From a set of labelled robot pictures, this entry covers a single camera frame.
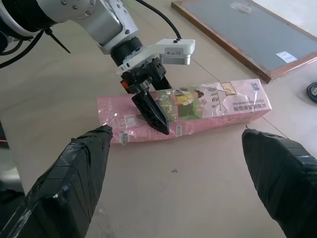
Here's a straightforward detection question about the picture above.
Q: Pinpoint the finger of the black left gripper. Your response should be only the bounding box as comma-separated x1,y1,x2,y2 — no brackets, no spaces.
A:
151,75,173,92
131,90,170,136

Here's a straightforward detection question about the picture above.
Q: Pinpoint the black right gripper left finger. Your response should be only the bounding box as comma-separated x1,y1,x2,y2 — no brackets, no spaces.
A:
0,124,113,238

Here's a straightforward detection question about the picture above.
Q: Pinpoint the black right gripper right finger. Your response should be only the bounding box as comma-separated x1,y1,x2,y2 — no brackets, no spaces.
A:
241,128,317,238

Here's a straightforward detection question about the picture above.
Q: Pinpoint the long pink printed box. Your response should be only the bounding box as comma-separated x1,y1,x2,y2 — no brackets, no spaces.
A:
96,78,272,146

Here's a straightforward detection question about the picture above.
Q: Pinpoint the black round object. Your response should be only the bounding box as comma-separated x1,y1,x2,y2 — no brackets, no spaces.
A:
305,81,317,104

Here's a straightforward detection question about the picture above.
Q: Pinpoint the wood-framed grey board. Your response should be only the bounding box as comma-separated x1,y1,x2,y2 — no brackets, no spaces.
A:
171,0,317,84

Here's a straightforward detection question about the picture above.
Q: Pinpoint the white sticker label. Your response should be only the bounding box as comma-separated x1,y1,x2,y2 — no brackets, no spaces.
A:
275,51,298,63

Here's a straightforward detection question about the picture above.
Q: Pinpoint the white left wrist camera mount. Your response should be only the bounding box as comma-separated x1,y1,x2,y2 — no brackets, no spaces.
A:
114,38,196,76

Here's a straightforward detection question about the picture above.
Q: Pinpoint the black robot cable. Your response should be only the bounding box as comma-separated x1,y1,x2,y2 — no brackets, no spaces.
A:
134,0,183,41
0,29,48,69

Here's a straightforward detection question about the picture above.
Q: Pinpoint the black cable tie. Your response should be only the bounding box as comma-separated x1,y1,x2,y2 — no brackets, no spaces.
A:
44,28,71,54

